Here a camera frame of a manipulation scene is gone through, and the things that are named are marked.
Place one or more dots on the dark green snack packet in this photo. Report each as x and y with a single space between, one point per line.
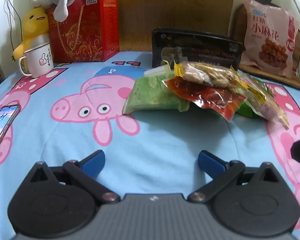
245 111

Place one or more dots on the clear yellow-edged snack packet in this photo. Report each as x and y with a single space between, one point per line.
205 73
267 105

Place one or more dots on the cartoon pig printed blanket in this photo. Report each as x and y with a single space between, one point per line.
165 135

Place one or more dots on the yellow duck plush toy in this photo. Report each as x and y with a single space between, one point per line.
35 25

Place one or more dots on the smartphone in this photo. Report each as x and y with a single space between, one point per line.
0 122

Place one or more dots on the large pink snack bag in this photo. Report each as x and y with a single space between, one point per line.
265 30

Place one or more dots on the black tin box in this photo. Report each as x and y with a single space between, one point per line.
202 47

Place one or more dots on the wooden headboard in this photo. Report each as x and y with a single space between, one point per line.
165 5

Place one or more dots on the white enamel mug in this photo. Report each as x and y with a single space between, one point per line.
40 62

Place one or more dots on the red gift box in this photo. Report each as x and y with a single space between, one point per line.
90 30

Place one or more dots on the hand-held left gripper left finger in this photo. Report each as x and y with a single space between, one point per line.
95 162

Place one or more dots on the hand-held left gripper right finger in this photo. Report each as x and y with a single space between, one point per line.
210 162

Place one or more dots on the light green snack packet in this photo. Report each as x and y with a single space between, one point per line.
150 95

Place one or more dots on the red snack packet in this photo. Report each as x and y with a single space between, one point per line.
210 97

